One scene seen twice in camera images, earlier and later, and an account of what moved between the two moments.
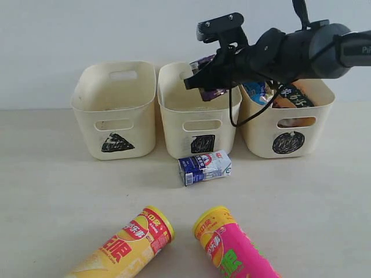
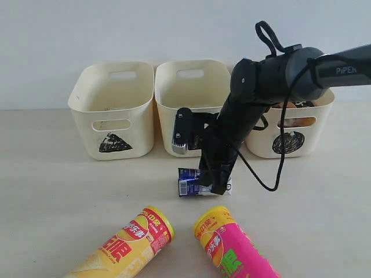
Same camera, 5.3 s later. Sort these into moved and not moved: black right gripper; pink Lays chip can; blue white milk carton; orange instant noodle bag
Moved: blue white milk carton; black right gripper
Not moved: orange instant noodle bag; pink Lays chip can
